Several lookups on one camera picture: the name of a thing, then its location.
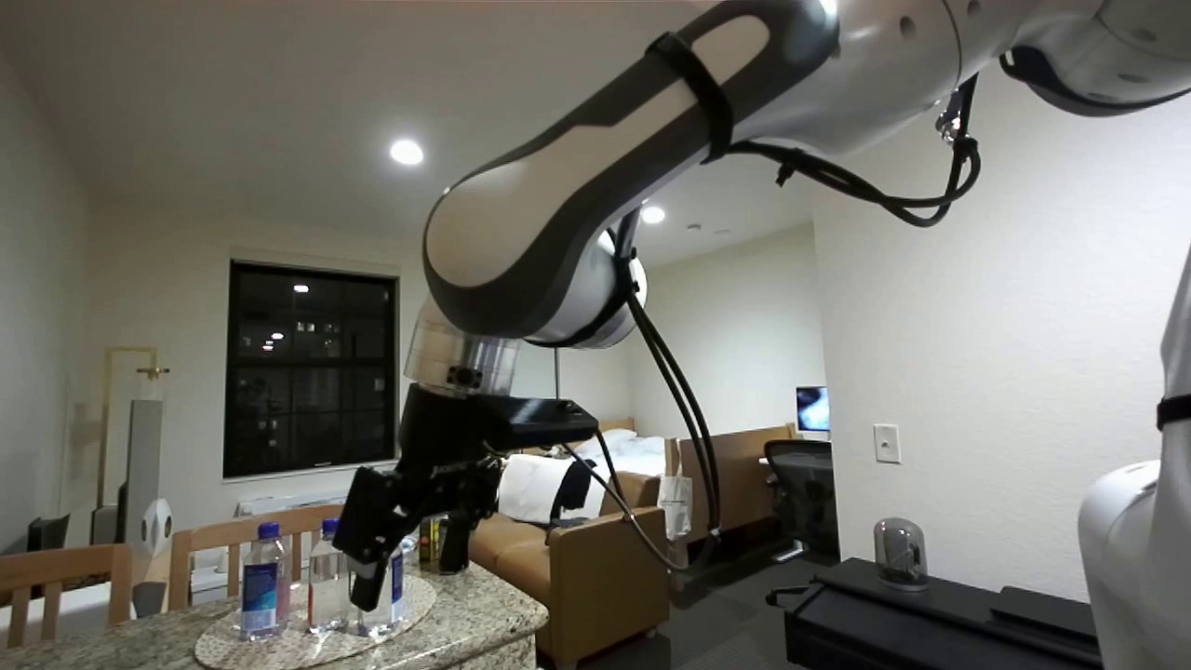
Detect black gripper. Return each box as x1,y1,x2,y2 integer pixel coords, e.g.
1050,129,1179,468
328,423,505,613

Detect yellow box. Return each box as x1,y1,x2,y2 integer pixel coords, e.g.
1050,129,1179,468
417,510,449,578

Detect clear water bottle blue label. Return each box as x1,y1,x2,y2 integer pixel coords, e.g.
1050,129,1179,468
300,512,354,634
235,516,294,644
367,533,415,634

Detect white pillow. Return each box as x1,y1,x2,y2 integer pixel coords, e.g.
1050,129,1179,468
494,450,580,524

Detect dark cushion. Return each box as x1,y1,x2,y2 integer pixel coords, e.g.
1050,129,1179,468
551,453,601,520

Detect round beige placemat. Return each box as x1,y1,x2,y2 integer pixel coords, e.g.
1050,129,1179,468
191,569,443,670

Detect brown sofa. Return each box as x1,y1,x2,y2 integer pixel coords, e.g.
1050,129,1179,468
464,464,683,670

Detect dark window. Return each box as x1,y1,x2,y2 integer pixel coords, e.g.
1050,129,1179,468
225,257,406,484

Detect wooden dining chair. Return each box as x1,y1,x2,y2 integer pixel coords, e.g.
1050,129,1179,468
163,497,350,613
0,540,135,653

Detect white bedding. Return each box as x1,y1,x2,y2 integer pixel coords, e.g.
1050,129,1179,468
591,423,683,484

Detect small white object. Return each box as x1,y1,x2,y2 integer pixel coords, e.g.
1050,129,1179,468
135,496,180,557

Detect white bag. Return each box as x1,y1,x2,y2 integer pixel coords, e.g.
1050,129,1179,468
658,473,695,545

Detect wooden desk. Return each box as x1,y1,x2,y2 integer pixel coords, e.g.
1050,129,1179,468
675,422,800,545

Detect small black box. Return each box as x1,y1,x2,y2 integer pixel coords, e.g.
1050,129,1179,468
23,510,75,556

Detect black office chair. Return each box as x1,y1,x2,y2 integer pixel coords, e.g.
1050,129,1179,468
758,435,841,561

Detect computer monitor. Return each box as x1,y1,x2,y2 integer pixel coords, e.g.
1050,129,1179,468
794,380,835,439

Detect grey cylinder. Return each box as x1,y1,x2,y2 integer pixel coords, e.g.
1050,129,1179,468
871,512,934,588

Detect black equipment case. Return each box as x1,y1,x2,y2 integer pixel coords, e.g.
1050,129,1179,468
782,556,1107,670

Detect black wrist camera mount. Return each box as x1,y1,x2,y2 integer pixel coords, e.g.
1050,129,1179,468
406,385,603,453

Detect white light switch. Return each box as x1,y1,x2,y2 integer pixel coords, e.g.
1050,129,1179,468
866,422,905,468

